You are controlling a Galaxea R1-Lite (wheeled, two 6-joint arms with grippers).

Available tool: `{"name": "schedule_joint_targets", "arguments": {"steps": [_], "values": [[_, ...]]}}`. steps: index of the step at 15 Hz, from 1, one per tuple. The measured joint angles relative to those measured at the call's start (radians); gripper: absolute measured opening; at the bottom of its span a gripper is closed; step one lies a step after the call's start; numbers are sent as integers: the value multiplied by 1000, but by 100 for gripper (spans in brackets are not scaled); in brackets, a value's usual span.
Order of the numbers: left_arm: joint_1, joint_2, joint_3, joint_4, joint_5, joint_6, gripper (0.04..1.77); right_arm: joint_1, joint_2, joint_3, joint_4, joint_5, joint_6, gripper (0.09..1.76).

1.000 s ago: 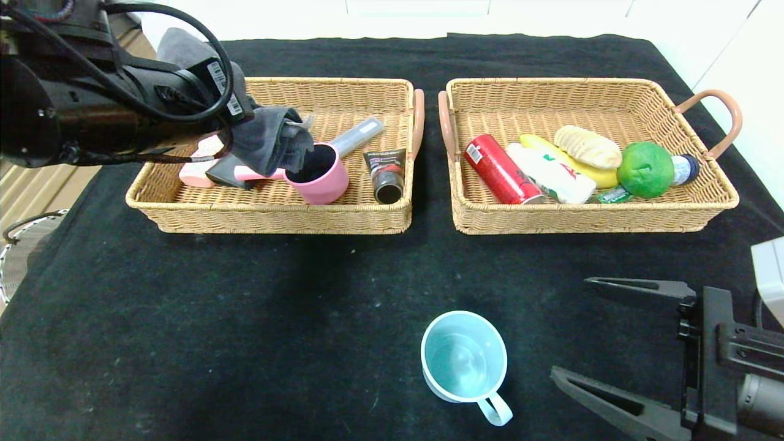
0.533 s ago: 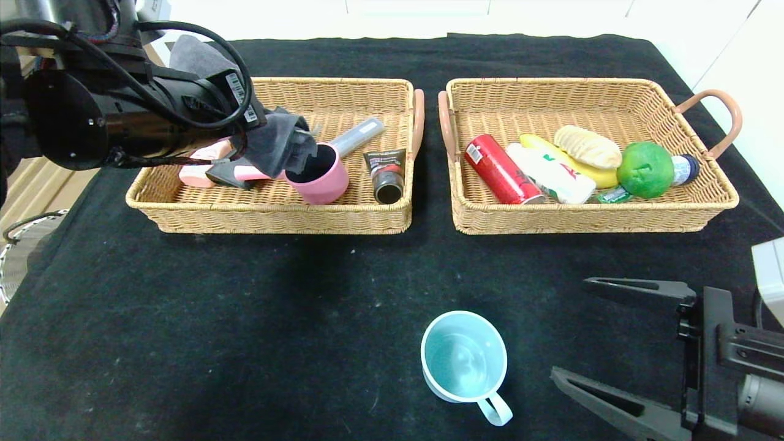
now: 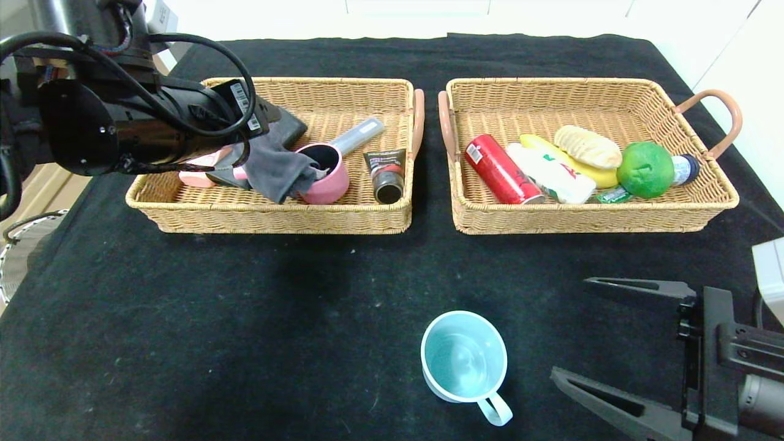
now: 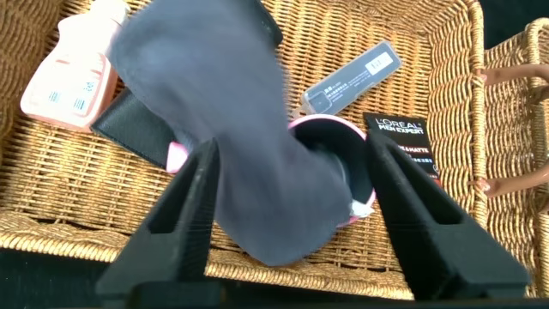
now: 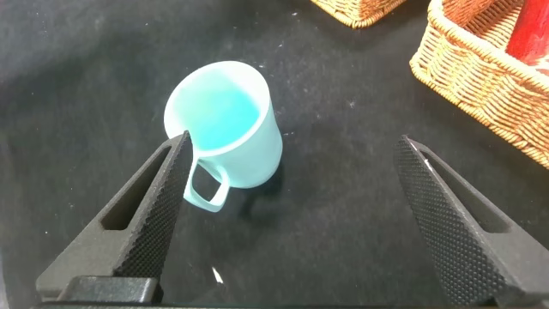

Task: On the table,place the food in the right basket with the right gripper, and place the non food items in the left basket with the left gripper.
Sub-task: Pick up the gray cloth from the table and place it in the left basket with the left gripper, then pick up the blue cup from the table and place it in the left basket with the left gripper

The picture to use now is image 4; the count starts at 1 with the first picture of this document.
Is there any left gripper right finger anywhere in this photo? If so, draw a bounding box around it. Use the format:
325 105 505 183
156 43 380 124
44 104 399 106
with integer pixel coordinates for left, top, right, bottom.
365 130 532 301

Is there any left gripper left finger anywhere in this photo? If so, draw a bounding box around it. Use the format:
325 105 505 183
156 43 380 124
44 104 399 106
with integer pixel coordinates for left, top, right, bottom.
94 137 222 301

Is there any pink saucepan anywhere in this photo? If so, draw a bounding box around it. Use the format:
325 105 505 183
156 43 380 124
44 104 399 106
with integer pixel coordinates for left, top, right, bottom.
165 113 378 229

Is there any grey towel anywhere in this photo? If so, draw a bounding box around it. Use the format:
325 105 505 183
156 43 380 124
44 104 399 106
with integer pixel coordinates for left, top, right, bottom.
106 0 357 267

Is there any black cosmetic tube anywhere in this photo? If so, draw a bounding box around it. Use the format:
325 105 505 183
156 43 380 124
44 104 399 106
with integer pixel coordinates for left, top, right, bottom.
362 112 443 188

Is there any black leather case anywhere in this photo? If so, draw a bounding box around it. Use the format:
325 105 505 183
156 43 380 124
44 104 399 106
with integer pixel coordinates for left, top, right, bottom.
90 0 284 171

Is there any black tablecloth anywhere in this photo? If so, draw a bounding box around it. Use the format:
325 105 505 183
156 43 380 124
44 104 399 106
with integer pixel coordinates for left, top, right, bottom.
0 0 549 309

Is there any clear blue plastic case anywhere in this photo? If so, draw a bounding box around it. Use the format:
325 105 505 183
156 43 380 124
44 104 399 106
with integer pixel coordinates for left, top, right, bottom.
299 40 404 118

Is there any small pink bottle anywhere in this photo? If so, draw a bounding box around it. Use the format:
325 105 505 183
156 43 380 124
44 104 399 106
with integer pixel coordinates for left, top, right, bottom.
20 0 132 133

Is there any wicker basket with pink handles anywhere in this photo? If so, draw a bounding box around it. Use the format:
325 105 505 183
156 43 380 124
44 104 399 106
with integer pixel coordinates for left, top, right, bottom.
474 16 549 298
0 0 490 301

